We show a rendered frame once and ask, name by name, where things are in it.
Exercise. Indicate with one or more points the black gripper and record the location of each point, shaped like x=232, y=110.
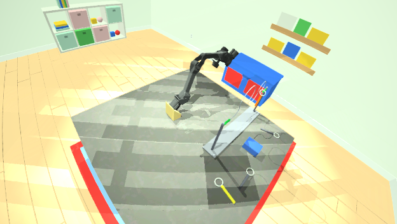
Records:
x=216, y=63

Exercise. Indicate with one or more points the blue rectangular block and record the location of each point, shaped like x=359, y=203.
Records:
x=252, y=146

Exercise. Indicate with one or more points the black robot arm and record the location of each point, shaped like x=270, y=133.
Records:
x=195, y=66

